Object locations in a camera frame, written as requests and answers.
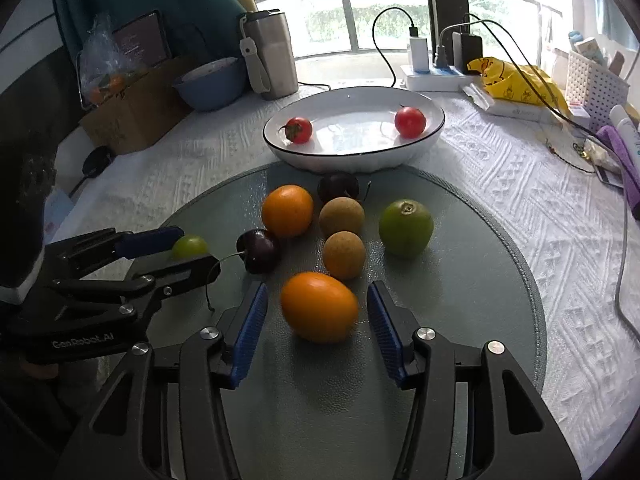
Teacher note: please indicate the white power strip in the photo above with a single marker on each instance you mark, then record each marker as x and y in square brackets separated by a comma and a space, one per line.
[437, 79]

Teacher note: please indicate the dark cherry with stem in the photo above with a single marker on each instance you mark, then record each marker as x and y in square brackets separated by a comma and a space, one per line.
[260, 251]

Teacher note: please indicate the blue bowl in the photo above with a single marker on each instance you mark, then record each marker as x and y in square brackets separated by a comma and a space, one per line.
[214, 85]

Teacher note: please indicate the stainless steel tumbler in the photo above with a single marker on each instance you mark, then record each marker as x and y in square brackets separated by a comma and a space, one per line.
[266, 47]

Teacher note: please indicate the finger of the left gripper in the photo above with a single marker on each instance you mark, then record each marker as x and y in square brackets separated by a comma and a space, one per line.
[150, 240]
[171, 280]

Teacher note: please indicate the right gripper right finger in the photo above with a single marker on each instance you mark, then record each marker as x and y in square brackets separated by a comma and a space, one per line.
[393, 327]

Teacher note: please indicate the round orange kumquat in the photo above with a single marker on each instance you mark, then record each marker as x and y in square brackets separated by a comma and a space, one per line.
[287, 211]

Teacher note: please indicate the white charger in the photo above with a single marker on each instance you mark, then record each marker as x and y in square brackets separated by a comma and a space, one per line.
[418, 51]

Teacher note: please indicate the white ceramic plate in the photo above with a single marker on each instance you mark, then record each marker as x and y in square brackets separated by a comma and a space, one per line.
[353, 130]

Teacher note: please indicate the yellow duck bag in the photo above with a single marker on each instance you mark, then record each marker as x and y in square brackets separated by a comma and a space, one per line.
[518, 83]

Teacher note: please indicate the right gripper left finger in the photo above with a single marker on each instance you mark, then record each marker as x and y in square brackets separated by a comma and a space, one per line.
[240, 329]

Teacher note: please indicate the plastic bag of fruit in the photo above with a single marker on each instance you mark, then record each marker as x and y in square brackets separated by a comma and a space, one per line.
[104, 69]

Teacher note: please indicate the small green lime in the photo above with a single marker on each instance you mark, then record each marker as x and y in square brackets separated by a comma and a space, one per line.
[189, 246]

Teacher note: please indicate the white tissue pack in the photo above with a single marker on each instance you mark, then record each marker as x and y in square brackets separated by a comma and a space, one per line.
[504, 108]

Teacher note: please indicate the oval orange kumquat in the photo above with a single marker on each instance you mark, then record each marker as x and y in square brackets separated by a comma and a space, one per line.
[319, 308]

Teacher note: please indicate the small red cherry tomato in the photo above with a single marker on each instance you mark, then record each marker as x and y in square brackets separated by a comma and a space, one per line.
[298, 130]

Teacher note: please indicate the large green lime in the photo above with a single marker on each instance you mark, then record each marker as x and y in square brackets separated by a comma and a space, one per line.
[405, 228]

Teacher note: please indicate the black charger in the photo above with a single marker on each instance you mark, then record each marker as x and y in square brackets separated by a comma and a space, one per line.
[466, 48]

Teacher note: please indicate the cardboard box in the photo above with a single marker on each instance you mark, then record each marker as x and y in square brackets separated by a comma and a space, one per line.
[142, 113]

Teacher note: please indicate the black computer mouse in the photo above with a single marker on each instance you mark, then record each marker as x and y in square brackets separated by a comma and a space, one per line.
[94, 165]

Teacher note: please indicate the tablet screen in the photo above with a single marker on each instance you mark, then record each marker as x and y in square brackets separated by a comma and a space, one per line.
[144, 39]

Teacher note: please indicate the white embossed tablecloth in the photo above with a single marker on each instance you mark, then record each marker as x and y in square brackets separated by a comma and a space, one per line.
[574, 233]

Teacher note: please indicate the white perforated basket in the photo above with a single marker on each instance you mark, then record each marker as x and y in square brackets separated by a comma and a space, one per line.
[595, 88]

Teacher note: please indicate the purple cloth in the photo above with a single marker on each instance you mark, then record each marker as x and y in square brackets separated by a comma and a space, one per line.
[609, 136]

